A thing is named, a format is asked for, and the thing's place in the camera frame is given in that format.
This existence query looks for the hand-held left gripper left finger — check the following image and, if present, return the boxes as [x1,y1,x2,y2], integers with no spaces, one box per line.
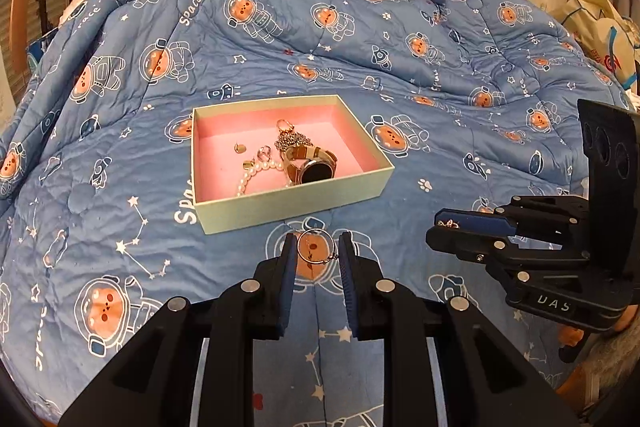
[57,232,298,427]

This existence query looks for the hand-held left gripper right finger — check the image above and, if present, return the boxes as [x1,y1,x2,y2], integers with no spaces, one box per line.
[338,231,582,427]

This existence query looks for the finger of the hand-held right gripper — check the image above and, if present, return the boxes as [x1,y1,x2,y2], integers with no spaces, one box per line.
[426,231,514,265]
[434,206,517,239]

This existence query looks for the thin hoop bangle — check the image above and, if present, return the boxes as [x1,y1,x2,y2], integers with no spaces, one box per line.
[297,229,341,266]

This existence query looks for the pale green box pink inside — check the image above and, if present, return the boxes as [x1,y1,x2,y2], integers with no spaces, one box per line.
[190,94,395,236]

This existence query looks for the pearl bracelet with gold charm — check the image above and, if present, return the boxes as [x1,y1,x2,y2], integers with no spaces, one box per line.
[234,146,286,198]

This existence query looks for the brown strap wristwatch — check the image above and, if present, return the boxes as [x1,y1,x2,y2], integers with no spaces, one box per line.
[280,144,339,188]

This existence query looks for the gold chain necklace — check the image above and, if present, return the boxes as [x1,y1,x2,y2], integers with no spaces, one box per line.
[272,117,311,153]

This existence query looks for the person's right hand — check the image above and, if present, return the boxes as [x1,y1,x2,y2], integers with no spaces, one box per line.
[616,304,640,332]

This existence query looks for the cream plastic bag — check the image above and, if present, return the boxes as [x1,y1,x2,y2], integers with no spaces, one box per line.
[550,0,640,98]

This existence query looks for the blue astronaut bear blanket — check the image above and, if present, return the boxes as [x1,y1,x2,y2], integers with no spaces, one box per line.
[0,0,640,427]

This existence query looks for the blue box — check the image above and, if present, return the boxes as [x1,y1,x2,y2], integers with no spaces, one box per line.
[26,36,52,74]

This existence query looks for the wooden plank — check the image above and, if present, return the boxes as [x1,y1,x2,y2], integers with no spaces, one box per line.
[9,0,42,82]

